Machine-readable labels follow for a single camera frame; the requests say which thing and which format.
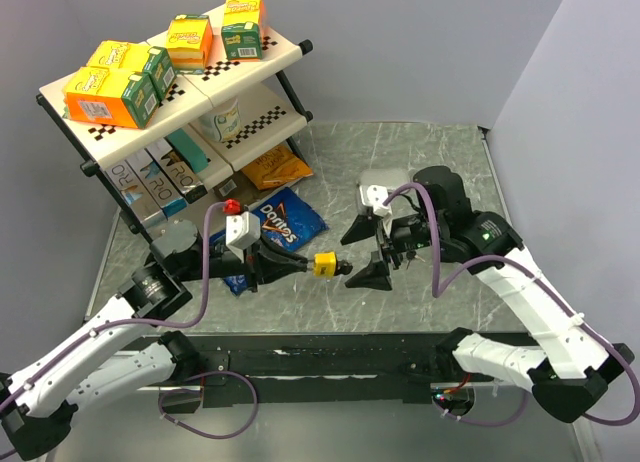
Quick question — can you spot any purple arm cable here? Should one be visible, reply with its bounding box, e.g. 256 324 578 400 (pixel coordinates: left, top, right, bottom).
383 182 640 428
0 202 259 458

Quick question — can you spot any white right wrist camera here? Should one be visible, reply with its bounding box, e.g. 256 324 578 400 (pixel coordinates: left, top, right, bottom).
356 184 392 218

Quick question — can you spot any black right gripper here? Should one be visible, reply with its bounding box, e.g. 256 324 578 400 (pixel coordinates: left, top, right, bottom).
340 212 445 291

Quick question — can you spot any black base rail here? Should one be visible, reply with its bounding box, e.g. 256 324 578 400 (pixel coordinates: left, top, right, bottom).
189 333 484 408

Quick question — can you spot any blue Doritos chip bag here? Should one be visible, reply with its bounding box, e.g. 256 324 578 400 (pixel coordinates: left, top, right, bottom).
199 188 328 295

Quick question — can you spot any front orange sponge box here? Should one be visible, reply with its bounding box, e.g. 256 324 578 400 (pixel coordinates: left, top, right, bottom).
62 66 159 129

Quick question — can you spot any green yellow sponge box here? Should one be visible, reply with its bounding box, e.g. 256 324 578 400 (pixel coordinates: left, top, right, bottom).
220 0 266 61

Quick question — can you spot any left white RO box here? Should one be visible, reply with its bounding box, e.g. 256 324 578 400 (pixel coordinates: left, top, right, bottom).
106 161 166 229

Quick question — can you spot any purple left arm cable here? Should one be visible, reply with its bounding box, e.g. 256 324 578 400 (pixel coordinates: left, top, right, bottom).
0 202 259 458

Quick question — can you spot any white paper cup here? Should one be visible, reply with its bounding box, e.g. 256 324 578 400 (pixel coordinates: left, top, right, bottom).
197 97 241 142

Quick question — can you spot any teal box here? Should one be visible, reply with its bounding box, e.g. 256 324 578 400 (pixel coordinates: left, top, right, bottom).
166 129 209 174

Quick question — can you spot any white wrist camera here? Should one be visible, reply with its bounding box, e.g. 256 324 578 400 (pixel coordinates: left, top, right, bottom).
225 212 261 251
356 184 392 218

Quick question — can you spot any yellow honey dijon chip bag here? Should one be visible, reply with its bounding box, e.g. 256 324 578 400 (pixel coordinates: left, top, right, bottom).
241 145 313 190

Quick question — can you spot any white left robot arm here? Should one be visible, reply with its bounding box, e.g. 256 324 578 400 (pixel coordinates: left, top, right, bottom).
1 220 309 461

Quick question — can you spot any brown snack bag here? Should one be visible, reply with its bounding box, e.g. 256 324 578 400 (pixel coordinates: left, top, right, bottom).
212 172 262 209

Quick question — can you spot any orange padlock key bunch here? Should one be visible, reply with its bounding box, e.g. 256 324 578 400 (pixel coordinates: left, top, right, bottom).
404 250 426 268

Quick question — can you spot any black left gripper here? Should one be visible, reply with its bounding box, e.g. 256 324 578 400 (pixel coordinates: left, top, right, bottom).
177 223 307 291

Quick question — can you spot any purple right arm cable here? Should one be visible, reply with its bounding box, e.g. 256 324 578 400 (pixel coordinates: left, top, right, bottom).
383 182 640 428

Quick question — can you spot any orange yellow sponge pack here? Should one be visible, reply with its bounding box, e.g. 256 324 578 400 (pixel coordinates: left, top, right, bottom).
165 14 213 72

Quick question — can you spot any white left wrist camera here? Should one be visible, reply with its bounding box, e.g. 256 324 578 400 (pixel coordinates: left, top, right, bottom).
225 212 261 251

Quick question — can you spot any middle white RO box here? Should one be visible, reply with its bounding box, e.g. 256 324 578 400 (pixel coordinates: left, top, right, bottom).
126 149 187 218

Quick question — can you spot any grey silver sponge pad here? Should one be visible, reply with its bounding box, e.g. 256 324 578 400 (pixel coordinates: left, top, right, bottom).
356 168 411 203

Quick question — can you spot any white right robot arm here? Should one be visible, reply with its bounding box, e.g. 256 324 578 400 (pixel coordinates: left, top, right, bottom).
341 166 639 423

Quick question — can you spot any white ro box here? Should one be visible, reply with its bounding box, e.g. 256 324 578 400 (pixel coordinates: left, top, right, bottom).
126 149 187 218
106 161 166 229

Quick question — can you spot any beige two-tier shelf rack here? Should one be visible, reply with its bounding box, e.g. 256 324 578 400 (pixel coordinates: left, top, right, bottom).
36 29 313 240

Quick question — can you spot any yellow padlock with key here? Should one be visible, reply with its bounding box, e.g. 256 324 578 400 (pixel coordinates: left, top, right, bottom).
313 252 353 278

